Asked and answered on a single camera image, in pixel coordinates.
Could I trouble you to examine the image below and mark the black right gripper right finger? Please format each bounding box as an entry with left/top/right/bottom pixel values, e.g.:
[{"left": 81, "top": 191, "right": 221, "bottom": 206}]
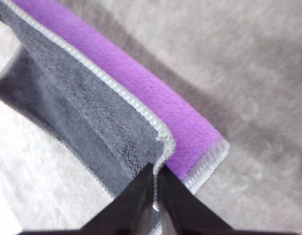
[{"left": 157, "top": 168, "right": 301, "bottom": 235}]

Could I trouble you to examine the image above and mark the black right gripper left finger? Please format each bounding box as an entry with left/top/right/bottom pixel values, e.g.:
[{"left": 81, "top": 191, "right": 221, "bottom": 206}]
[{"left": 18, "top": 163, "right": 154, "bottom": 235}]

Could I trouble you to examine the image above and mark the purple towel with grey hem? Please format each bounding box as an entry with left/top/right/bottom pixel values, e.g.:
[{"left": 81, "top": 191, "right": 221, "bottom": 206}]
[{"left": 0, "top": 0, "right": 230, "bottom": 235}]

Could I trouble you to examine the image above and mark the grey table cloth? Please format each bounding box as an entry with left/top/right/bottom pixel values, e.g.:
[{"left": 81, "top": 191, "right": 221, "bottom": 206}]
[{"left": 0, "top": 0, "right": 302, "bottom": 235}]

